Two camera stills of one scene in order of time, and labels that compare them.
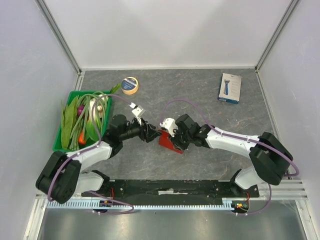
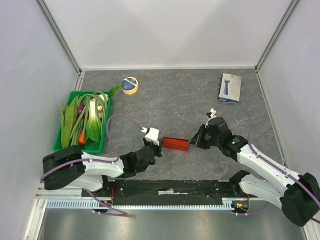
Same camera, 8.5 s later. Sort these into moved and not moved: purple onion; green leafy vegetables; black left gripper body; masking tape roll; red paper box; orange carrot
Moved: black left gripper body; red paper box
Not moved: green leafy vegetables; orange carrot; purple onion; masking tape roll
